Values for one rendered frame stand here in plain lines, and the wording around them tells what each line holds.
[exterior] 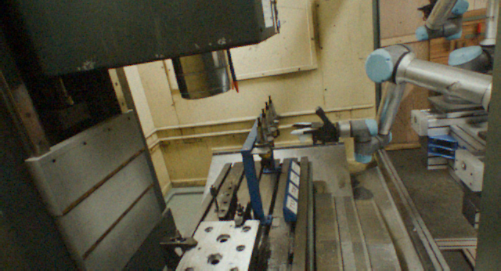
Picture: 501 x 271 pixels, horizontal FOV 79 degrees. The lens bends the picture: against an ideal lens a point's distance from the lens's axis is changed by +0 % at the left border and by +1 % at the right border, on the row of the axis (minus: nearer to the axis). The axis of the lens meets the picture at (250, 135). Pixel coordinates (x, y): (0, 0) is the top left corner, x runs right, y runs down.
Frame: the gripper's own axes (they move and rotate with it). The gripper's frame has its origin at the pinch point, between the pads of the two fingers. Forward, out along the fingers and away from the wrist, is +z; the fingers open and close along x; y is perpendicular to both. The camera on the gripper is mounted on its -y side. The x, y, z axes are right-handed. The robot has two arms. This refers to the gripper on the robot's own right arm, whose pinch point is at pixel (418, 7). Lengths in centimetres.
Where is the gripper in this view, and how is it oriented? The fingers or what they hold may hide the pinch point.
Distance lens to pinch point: 220.0
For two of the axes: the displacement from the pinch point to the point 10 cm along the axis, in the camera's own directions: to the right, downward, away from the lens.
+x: 9.5, -3.1, -0.3
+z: -0.7, -3.2, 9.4
